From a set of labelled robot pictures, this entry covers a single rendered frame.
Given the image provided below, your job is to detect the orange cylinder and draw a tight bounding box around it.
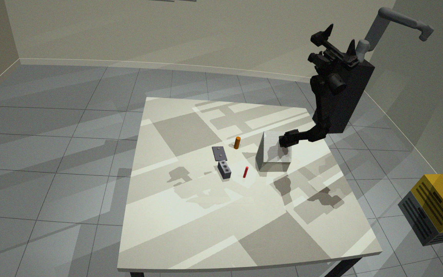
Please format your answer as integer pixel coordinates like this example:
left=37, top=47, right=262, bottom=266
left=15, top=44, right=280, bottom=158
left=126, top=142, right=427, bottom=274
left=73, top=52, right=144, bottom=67
left=234, top=137, right=241, bottom=149

